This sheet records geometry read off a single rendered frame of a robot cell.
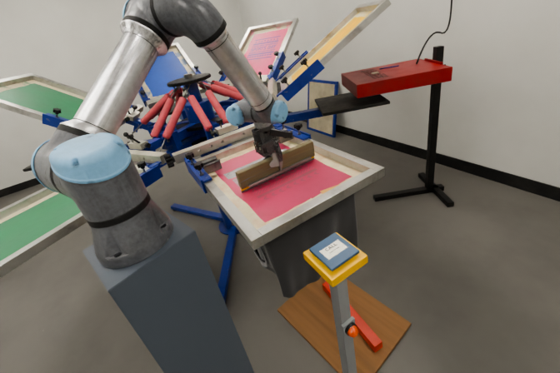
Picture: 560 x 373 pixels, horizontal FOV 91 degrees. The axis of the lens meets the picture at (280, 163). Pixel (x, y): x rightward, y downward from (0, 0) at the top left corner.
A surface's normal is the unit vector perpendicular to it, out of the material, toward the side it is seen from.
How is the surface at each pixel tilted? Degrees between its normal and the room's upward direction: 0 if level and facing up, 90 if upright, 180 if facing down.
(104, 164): 87
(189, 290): 90
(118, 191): 90
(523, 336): 0
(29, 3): 90
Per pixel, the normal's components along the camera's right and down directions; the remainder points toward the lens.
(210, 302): 0.73, 0.18
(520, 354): -0.18, -0.87
